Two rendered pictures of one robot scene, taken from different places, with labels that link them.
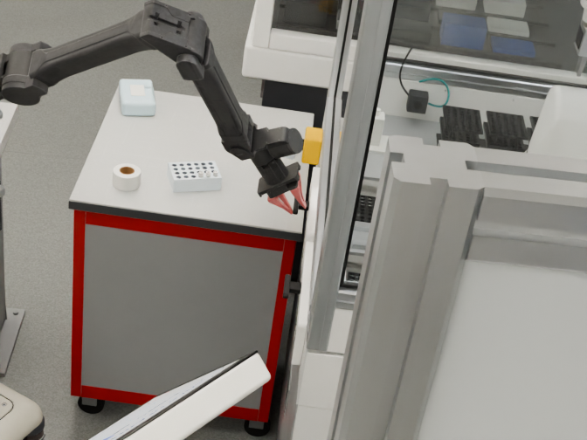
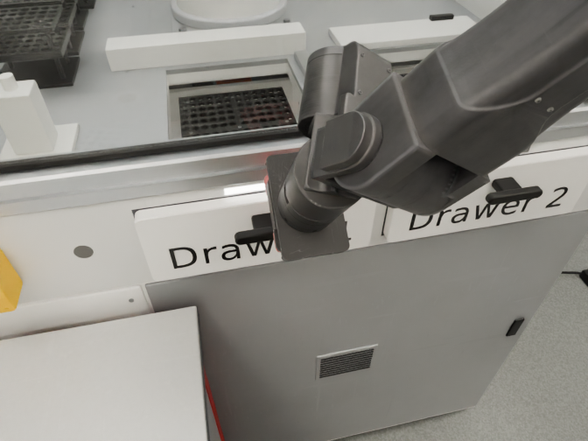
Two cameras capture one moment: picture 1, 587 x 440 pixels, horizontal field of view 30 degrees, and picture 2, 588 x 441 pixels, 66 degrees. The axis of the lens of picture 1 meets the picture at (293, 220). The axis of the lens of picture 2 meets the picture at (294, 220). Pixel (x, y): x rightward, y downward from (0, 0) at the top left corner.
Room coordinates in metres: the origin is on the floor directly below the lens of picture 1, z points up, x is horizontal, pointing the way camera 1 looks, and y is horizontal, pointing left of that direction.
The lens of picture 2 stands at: (2.17, 0.36, 1.28)
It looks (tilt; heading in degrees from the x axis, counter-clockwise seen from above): 44 degrees down; 259
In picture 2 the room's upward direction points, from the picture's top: straight up
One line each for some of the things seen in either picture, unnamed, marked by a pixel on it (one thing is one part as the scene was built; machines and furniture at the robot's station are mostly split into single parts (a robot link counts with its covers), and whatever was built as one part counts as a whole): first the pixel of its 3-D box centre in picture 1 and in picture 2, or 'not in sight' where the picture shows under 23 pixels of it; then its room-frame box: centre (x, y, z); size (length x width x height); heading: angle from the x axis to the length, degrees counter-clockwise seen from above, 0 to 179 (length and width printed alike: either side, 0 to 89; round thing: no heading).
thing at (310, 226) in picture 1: (311, 217); (262, 230); (2.13, -0.04, 0.87); 0.29 x 0.02 x 0.11; 1
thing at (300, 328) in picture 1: (303, 300); (490, 194); (1.81, -0.05, 0.87); 0.29 x 0.02 x 0.11; 1
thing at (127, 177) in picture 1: (127, 176); not in sight; (2.32, 0.43, 0.78); 0.07 x 0.07 x 0.04
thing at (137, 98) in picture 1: (137, 97); not in sight; (2.74, 0.49, 0.78); 0.15 x 0.10 x 0.04; 16
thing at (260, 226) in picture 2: (301, 204); (265, 227); (2.13, -0.01, 0.91); 0.07 x 0.04 x 0.01; 1
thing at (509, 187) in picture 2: (292, 287); (508, 189); (1.81, -0.02, 0.91); 0.07 x 0.04 x 0.01; 1
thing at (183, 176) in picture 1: (194, 175); not in sight; (2.38, 0.27, 0.78); 0.12 x 0.08 x 0.04; 111
